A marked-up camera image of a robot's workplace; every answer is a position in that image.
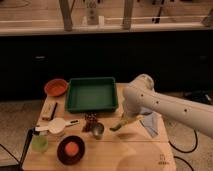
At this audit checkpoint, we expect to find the yellow banana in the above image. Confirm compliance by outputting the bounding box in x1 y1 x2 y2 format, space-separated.
116 116 143 129

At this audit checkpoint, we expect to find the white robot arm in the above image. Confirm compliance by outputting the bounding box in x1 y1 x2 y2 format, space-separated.
123 74 213 139

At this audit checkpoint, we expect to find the green plastic tray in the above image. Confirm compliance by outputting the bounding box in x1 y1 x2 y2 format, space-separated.
65 77 118 113

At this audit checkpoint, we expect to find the green chili pepper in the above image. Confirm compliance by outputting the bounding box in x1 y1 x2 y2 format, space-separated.
110 124 120 131

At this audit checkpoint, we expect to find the blue grey cloth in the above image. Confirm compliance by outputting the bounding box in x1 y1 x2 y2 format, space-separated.
140 113 158 138

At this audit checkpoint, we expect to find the metal cup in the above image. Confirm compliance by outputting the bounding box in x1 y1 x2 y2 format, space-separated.
91 122 104 139

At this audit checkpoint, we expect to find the dark red grape bunch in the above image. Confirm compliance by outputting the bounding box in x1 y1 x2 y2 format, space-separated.
82 113 98 132

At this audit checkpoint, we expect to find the orange round fruit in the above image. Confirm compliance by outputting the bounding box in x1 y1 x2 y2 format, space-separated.
65 142 79 156

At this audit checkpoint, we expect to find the white measuring scoop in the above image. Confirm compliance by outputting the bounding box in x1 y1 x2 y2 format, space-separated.
35 118 79 135

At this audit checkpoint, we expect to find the dark plate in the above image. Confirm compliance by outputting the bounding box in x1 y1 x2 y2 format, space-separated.
57 136 85 165

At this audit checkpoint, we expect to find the orange bowl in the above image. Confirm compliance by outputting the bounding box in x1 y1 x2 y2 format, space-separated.
44 78 68 97

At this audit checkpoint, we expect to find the wooden block with black edge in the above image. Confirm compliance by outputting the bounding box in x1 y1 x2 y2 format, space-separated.
41 102 57 121

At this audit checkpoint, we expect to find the black power box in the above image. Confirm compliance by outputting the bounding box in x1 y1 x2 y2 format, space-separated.
195 92 212 105

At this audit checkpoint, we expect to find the black clamp stand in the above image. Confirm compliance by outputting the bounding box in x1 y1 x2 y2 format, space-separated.
0 129 33 171

